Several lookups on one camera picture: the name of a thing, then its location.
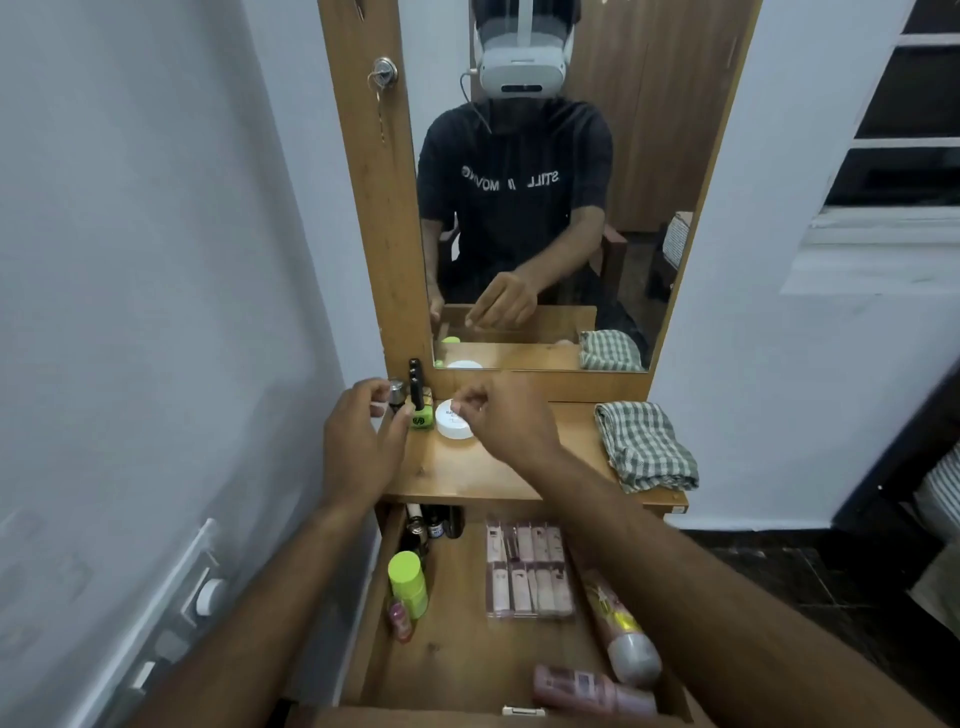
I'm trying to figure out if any person's right hand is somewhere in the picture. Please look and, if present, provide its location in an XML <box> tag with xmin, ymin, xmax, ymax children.
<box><xmin>450</xmin><ymin>372</ymin><xmax>565</xmax><ymax>475</ymax></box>

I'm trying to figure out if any person's left hand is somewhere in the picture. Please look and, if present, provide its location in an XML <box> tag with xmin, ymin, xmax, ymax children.
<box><xmin>322</xmin><ymin>378</ymin><xmax>416</xmax><ymax>513</ymax></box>

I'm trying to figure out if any person's right forearm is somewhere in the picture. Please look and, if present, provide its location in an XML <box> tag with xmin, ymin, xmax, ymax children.
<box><xmin>525</xmin><ymin>442</ymin><xmax>948</xmax><ymax>728</ymax></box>

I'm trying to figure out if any person's left forearm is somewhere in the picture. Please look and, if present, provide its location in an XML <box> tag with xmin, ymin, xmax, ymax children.
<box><xmin>123</xmin><ymin>498</ymin><xmax>384</xmax><ymax>728</ymax></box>

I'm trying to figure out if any green bottle with black cap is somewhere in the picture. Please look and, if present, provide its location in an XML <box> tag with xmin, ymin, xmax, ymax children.
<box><xmin>408</xmin><ymin>378</ymin><xmax>436</xmax><ymax>432</ymax></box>

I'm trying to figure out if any white round jar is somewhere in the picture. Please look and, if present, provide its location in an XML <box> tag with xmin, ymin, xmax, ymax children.
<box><xmin>435</xmin><ymin>399</ymin><xmax>476</xmax><ymax>441</ymax></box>

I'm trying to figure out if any brown bottle with white cap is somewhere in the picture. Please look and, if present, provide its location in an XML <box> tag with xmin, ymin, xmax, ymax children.
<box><xmin>403</xmin><ymin>504</ymin><xmax>431</xmax><ymax>562</ymax></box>

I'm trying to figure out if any bottle with lime green cap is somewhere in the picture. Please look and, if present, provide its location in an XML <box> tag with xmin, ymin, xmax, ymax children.
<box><xmin>387</xmin><ymin>551</ymin><xmax>431</xmax><ymax>621</ymax></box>

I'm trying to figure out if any green checked cloth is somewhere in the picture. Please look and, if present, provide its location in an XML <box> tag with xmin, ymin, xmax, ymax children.
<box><xmin>594</xmin><ymin>401</ymin><xmax>700</xmax><ymax>495</ymax></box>

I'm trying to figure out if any clear box of pink sachets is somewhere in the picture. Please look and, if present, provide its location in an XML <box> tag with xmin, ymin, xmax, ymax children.
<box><xmin>484</xmin><ymin>520</ymin><xmax>578</xmax><ymax>621</ymax></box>

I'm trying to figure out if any wooden dressing table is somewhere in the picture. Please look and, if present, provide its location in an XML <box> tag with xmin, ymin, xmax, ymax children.
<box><xmin>316</xmin><ymin>0</ymin><xmax>765</xmax><ymax>520</ymax></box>

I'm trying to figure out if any wooden drawer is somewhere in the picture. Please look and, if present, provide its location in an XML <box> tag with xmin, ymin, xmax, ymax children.
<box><xmin>337</xmin><ymin>501</ymin><xmax>696</xmax><ymax>728</ymax></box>

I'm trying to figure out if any metal lock with key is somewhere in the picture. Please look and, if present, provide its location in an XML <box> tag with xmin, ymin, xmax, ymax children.
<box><xmin>366</xmin><ymin>56</ymin><xmax>400</xmax><ymax>145</ymax></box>

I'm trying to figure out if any mirror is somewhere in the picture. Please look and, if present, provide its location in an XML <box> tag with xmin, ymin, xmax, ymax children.
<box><xmin>397</xmin><ymin>0</ymin><xmax>759</xmax><ymax>374</ymax></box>

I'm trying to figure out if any dark wooden furniture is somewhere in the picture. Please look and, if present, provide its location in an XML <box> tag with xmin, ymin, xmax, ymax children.
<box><xmin>831</xmin><ymin>366</ymin><xmax>960</xmax><ymax>646</ymax></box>

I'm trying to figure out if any striped fabric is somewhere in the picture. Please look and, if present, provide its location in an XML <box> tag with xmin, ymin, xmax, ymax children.
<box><xmin>910</xmin><ymin>441</ymin><xmax>960</xmax><ymax>543</ymax></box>

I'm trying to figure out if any white wall switch panel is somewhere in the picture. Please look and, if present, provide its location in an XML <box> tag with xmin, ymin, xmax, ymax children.
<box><xmin>66</xmin><ymin>517</ymin><xmax>231</xmax><ymax>728</ymax></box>

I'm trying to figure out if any window with white frame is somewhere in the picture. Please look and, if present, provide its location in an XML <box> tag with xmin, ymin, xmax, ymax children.
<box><xmin>780</xmin><ymin>0</ymin><xmax>960</xmax><ymax>298</ymax></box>

